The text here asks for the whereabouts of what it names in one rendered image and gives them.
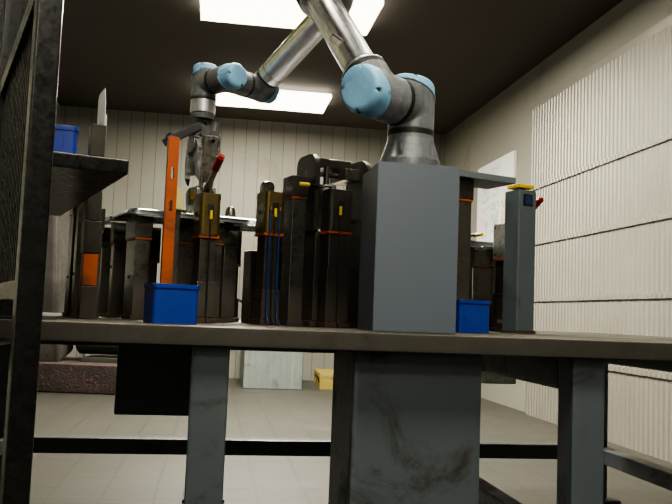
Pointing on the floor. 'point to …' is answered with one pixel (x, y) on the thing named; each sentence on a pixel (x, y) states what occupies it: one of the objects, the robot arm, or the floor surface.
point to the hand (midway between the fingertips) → (191, 181)
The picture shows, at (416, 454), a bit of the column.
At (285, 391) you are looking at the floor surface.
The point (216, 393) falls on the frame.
